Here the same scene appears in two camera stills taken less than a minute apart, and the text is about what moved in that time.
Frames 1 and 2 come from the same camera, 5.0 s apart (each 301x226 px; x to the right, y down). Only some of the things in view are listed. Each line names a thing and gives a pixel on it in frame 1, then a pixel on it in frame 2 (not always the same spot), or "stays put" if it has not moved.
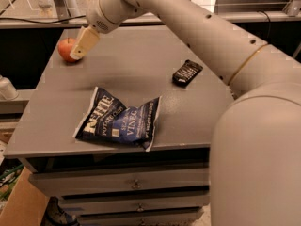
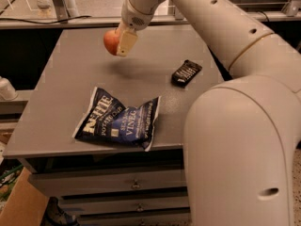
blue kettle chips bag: [109, 120] stays put
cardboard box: [27, 203] stays put
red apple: [65, 47] → [111, 40]
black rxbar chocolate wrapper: [186, 72] stays put
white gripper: [96, 16] → [134, 16]
